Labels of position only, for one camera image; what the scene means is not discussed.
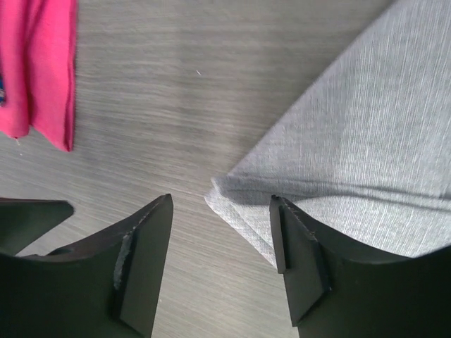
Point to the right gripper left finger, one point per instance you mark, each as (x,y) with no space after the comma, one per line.
(104,285)

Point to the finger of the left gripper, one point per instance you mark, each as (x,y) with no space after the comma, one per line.
(23,221)

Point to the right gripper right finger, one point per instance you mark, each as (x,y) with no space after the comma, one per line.
(337,286)

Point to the patterned blue cloth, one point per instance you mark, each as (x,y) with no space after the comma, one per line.
(3,94)

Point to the grey cloth napkin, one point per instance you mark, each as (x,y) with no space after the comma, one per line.
(366,149)

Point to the pink folded cloth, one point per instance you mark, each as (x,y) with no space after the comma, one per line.
(38,41)

